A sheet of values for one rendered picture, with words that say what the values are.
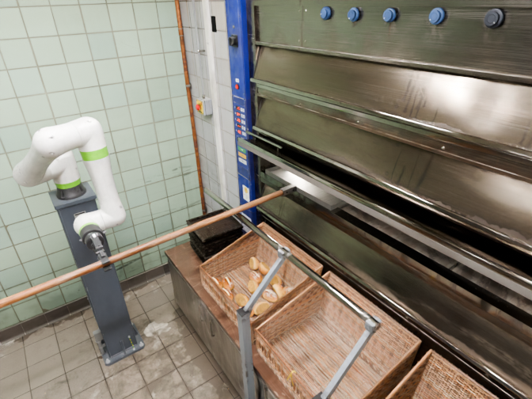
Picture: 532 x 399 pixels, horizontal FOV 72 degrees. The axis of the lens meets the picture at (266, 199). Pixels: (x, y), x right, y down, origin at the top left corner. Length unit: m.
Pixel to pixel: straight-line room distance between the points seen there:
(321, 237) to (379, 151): 0.63
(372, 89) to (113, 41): 1.74
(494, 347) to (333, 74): 1.18
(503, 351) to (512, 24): 1.04
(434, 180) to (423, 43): 0.45
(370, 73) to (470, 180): 0.53
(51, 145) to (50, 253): 1.44
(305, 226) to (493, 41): 1.23
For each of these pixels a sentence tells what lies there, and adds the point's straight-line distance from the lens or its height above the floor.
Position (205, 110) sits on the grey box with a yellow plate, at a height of 1.44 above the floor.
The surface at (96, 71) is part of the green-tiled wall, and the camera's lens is 2.67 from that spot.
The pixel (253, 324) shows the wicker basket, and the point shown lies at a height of 0.71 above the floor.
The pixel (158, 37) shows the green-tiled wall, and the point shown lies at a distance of 2.77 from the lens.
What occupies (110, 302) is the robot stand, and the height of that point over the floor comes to 0.46.
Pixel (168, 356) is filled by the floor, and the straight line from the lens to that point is 2.78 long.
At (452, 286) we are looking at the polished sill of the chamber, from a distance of 1.54.
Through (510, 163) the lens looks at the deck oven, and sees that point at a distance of 1.27.
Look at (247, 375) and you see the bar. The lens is 1.91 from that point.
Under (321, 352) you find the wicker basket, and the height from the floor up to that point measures 0.59.
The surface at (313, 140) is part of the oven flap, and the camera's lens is 1.76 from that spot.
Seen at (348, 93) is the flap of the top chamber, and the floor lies 1.76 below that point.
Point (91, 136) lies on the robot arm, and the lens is 1.77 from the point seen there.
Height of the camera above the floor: 2.11
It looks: 29 degrees down
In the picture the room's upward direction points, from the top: 2 degrees counter-clockwise
